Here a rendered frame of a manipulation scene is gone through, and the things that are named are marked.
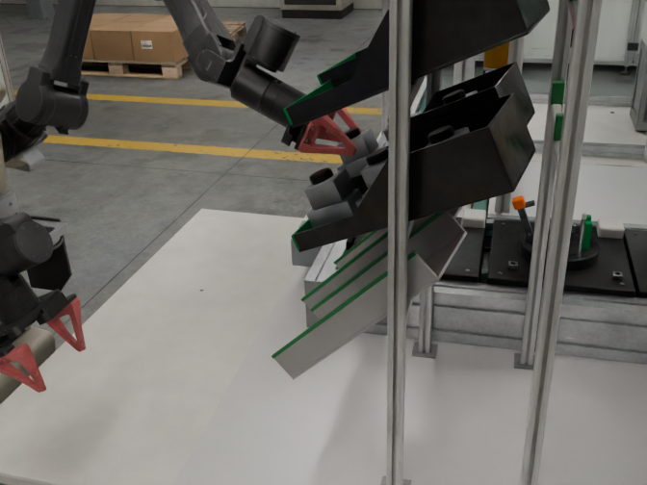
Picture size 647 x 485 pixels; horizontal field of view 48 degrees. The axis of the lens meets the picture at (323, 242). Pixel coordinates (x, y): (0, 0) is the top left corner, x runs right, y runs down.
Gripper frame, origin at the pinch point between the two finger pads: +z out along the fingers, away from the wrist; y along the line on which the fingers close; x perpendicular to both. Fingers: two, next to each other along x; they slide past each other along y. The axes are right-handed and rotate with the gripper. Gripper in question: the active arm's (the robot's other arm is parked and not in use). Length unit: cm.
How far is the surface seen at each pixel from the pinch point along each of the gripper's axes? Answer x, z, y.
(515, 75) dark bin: -19.1, 15.0, 0.9
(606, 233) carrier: 8, 45, 38
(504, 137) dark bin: -18.4, 17.2, -20.5
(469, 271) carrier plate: 18.8, 25.3, 17.6
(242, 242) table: 51, -19, 36
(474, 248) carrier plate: 18.9, 24.6, 26.5
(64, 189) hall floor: 214, -175, 221
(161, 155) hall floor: 202, -152, 285
